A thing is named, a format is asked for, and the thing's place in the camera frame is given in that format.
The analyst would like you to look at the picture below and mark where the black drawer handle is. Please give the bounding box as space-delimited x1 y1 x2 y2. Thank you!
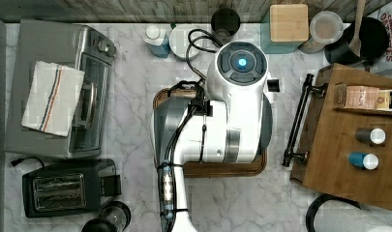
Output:
282 73 328 167

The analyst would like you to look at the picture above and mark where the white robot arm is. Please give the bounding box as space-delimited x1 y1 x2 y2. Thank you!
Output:
151 42 273 232

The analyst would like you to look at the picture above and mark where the wooden drawer box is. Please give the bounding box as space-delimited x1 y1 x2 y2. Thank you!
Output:
290 64 392 210

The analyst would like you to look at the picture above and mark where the green jar white lid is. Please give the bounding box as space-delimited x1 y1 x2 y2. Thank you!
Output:
169 24 203 61

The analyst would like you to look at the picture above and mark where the wooden cutting board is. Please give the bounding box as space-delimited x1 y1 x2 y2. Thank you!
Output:
153 88 267 178

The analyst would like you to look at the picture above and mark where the blue bottle white cap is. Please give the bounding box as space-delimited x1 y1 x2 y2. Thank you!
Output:
143 25 170 59

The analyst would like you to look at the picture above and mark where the dark grey cup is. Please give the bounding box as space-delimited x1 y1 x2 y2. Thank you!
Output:
210 9 241 44

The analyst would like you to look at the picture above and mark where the teal canister wooden lid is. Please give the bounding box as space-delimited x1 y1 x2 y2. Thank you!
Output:
260 4 309 54

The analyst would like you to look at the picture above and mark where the silver toaster oven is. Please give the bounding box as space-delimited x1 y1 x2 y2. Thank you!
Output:
5 19 116 159

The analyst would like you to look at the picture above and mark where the white striped towel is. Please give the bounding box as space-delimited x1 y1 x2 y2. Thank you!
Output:
21 61 85 137

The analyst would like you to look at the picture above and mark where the black two-slot toaster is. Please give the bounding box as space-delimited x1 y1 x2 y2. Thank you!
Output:
22 159 122 218

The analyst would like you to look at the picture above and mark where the clear jar with cereal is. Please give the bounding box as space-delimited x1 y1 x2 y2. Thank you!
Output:
298 11 344 54

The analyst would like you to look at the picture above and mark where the wooden spoon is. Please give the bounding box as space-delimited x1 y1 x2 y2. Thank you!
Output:
349 0 366 57

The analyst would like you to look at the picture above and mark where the blue shaker white top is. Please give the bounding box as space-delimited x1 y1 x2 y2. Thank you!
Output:
347 152 379 170

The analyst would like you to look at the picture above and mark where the grey shaker white top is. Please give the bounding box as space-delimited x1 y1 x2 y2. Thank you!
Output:
355 128 386 145

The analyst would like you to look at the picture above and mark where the black utensil holder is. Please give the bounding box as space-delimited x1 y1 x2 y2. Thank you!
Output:
324 16 389 65

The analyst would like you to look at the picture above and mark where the cinnamon cereal box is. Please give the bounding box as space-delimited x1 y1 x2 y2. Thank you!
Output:
370 1 392 73

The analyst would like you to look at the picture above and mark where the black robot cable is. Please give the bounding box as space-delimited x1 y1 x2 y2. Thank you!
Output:
158 28 224 232

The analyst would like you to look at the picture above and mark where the black toaster power cord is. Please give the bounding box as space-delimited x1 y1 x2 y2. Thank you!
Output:
10 156 46 169

